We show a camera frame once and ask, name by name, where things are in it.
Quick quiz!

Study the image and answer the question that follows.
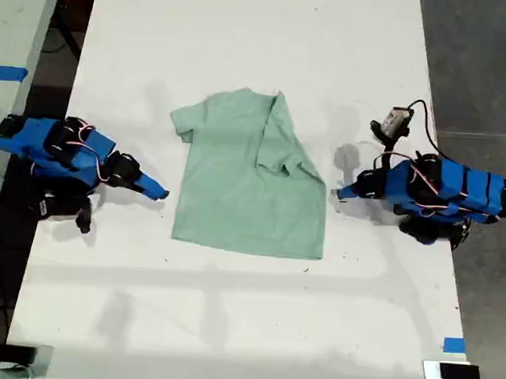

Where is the pale green T-shirt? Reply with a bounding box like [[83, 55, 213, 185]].
[[162, 82, 334, 261]]

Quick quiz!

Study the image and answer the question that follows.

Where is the long blue tape strip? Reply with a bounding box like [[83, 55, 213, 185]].
[[0, 65, 30, 82]]

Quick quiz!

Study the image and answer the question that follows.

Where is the short blue tape strip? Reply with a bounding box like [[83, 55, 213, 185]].
[[442, 335, 468, 355]]

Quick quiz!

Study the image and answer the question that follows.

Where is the grey side table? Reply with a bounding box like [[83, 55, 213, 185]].
[[0, 0, 65, 256]]

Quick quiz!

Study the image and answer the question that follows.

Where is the metal clamp with black pad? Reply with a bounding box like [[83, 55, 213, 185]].
[[0, 342, 56, 377], [421, 359, 482, 379]]

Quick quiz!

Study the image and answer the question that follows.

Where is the grey metal pipe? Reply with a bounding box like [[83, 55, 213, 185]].
[[0, 362, 37, 379]]

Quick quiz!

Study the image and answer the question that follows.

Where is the black camera stalk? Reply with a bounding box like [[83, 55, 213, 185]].
[[380, 136, 403, 164]]

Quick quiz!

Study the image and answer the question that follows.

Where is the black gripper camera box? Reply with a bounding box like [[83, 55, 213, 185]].
[[34, 191, 95, 236], [369, 104, 413, 144]]

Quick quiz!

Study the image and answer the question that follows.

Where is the black camera cable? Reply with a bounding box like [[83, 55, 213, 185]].
[[405, 98, 453, 162]]

